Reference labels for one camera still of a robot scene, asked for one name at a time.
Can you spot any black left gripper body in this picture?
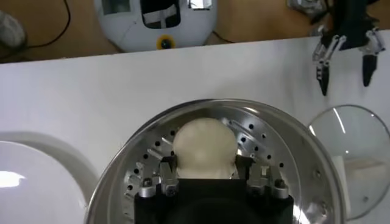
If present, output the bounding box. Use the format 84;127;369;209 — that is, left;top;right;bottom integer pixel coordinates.
330;0;378;51

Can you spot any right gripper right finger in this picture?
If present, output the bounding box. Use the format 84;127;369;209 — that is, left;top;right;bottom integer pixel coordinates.
236;155;290;200

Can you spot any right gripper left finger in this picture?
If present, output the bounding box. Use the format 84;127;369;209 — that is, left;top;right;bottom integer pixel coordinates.
138;155;180;198

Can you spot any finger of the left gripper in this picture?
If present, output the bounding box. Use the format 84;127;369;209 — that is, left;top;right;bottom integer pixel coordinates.
358;26;386;88
312;26;348;97

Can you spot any white steamed baozi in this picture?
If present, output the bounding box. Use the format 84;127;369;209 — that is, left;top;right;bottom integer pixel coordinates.
172;117;238;180

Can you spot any steel perforated steamer basket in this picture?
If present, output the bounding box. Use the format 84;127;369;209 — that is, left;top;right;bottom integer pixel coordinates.
84;98;347;224

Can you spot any glass pot lid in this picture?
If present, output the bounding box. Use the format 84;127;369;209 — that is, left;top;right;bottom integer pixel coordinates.
307;104;390;222

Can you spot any white oval plate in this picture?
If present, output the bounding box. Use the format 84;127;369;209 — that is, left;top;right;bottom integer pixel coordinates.
0;139;89;224

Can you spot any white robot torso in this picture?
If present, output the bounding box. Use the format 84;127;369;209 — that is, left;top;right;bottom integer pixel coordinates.
93;0;219;53

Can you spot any grey round object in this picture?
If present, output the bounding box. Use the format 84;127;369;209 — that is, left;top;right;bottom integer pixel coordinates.
0;10;27;51

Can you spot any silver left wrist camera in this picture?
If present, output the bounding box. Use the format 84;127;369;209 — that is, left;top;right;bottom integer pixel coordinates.
286;0;333;19

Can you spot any black floor cable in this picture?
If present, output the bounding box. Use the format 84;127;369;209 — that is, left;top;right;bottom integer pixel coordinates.
26;0;73;50

